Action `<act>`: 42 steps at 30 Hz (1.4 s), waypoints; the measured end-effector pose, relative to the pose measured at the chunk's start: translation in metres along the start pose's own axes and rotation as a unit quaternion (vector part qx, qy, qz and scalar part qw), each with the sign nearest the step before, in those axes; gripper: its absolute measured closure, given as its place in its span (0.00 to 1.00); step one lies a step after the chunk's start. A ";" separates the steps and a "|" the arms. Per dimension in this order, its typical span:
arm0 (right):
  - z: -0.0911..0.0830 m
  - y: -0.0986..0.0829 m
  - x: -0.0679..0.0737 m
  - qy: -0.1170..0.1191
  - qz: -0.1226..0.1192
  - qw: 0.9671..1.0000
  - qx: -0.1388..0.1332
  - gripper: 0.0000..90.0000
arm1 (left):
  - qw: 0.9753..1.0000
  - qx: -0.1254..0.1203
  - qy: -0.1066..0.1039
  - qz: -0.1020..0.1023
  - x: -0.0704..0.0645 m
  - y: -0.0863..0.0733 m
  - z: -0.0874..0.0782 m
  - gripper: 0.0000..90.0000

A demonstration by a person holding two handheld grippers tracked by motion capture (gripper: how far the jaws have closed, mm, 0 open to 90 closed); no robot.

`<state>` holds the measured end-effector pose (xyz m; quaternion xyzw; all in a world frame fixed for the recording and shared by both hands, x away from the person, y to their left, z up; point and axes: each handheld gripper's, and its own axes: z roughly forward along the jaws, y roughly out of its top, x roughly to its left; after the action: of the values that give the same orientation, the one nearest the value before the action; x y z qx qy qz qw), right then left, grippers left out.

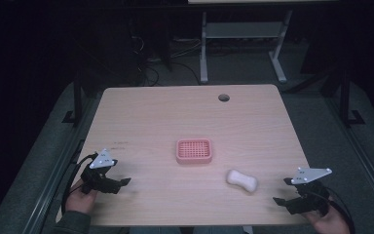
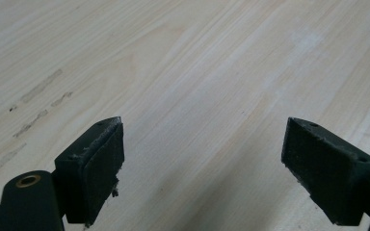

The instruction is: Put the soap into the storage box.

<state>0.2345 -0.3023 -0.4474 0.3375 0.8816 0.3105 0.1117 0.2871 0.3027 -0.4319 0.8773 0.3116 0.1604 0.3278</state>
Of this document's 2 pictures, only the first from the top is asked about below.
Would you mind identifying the pink soap dish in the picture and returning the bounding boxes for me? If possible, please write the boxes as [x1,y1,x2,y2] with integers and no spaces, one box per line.
[175,137,214,165]

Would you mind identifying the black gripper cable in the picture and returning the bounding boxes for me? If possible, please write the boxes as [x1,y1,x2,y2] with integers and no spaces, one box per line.
[324,186,355,234]
[60,153,98,216]

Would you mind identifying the floor cables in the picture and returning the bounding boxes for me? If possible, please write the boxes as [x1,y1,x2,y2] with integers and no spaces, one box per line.
[127,27,204,86]

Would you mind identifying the person's right hand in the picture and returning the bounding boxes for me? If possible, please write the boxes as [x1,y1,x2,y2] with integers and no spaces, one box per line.
[304,198,353,234]

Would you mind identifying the white metal stand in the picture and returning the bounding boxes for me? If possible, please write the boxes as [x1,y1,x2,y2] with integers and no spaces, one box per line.
[199,9,294,84]

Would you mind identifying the person's left hand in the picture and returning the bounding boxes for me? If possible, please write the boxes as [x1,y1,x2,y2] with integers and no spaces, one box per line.
[64,179,99,215]

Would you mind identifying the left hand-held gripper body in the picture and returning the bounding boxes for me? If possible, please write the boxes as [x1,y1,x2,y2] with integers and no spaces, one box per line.
[80,148,120,195]

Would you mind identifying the metal frame rail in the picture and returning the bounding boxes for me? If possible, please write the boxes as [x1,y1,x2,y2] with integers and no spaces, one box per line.
[20,97,94,234]
[324,96,374,225]

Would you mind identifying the black metal stand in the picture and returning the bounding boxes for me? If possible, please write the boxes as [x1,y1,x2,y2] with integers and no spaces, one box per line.
[337,66,366,129]
[61,72,85,127]

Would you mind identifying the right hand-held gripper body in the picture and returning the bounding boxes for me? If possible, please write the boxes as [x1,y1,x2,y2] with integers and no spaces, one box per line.
[289,167,333,217]

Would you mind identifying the white soap bar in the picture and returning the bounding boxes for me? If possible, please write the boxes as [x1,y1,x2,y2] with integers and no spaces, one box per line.
[225,169,259,194]

